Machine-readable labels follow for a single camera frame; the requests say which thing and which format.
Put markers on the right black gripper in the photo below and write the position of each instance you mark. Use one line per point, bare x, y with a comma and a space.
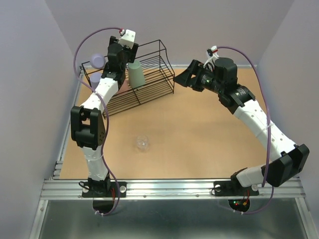
185, 78

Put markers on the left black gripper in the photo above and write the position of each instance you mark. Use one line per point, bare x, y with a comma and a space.
131, 52

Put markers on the tall green cup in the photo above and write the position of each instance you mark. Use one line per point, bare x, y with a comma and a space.
136, 75

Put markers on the short purple cup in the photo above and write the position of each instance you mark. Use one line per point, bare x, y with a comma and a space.
97, 61

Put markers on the tall pink cup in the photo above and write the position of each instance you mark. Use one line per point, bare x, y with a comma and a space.
124, 88

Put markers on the tall purple cup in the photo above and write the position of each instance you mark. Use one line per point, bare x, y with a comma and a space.
95, 79

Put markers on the clear glass cup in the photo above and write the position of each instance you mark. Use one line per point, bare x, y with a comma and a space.
142, 142

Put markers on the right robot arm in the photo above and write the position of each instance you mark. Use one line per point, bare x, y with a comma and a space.
286, 158

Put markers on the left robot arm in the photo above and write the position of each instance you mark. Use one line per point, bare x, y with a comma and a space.
87, 124

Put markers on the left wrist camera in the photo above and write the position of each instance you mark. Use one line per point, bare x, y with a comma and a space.
127, 38

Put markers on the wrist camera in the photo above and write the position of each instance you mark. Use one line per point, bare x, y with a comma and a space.
127, 38
212, 55

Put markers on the black wire dish rack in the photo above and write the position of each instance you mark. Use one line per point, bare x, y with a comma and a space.
158, 74

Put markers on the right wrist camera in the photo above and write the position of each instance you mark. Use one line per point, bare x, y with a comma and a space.
212, 55

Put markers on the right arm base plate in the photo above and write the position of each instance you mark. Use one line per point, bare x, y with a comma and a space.
227, 188

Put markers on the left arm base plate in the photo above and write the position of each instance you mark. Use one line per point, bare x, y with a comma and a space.
98, 191

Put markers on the aluminium mounting rail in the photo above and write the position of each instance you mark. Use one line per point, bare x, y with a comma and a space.
169, 189

